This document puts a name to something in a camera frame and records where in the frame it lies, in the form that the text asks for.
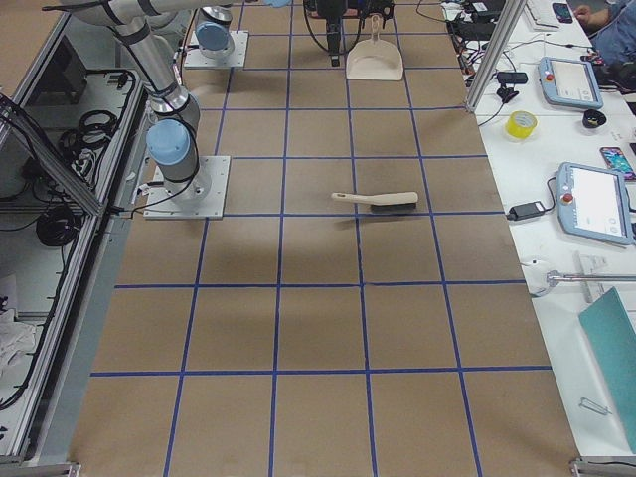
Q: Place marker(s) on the beige plastic dustpan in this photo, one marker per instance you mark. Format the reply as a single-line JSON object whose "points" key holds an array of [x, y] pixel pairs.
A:
{"points": [[374, 59]]}

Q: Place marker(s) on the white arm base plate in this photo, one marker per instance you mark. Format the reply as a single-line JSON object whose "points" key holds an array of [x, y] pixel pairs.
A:
{"points": [[204, 198], [233, 54]]}

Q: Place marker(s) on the blue teach pendant near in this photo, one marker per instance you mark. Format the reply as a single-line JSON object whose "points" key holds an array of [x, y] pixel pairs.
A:
{"points": [[593, 203]]}

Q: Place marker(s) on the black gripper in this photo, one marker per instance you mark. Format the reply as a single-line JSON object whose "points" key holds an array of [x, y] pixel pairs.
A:
{"points": [[333, 17]]}

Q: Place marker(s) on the person hand at desk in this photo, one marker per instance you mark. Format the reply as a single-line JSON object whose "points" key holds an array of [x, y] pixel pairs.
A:
{"points": [[589, 19]]}

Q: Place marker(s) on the white crumpled cloth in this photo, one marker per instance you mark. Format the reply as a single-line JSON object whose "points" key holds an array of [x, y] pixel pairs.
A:
{"points": [[17, 338]]}

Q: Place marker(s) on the black power adapter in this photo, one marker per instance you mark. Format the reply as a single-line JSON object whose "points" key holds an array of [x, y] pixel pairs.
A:
{"points": [[527, 211]]}

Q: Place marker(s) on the blue teach pendant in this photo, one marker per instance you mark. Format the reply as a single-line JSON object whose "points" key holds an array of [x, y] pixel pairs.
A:
{"points": [[569, 83], [593, 203]]}

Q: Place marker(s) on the aluminium frame post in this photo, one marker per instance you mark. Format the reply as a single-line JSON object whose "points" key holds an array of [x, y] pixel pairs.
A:
{"points": [[507, 22]]}

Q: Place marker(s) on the teal folder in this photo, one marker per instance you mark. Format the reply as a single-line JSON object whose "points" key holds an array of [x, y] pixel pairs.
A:
{"points": [[611, 336]]}

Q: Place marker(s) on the blue teach pendant far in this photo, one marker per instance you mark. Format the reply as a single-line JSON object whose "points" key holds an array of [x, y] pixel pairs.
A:
{"points": [[569, 83]]}

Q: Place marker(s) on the white desk lamp base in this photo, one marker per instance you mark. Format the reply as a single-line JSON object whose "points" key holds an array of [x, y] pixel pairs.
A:
{"points": [[536, 271]]}

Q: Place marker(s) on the smartphone colourful screen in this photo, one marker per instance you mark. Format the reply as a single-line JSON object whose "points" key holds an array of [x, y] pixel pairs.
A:
{"points": [[616, 160]]}

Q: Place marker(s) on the beige hand brush black bristles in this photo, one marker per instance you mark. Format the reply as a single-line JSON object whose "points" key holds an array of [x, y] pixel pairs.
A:
{"points": [[381, 203]]}

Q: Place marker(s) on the yellow tape roll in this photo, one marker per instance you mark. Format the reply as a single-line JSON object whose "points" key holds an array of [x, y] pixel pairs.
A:
{"points": [[521, 124]]}

